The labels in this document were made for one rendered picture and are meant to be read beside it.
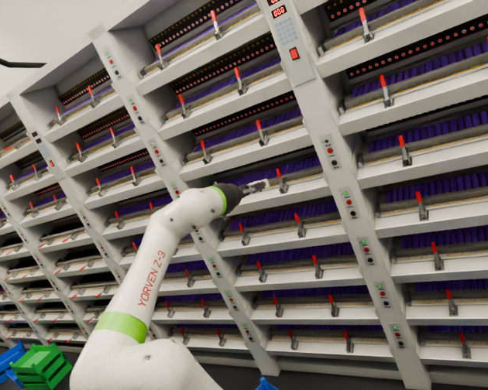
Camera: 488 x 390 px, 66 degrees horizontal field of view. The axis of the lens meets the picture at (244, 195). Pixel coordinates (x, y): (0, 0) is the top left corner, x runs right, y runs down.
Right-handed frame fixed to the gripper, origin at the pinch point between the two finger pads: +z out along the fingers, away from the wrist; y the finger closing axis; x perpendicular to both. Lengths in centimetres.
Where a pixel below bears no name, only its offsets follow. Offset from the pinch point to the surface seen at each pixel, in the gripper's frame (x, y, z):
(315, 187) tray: -6.1, 15.6, 10.6
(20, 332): -79, -297, 33
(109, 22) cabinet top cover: 72, -37, -10
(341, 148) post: 4.9, 29.1, 7.4
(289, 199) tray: -8.3, 4.0, 11.5
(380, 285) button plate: -47, 26, 20
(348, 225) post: -21.8, 22.3, 14.3
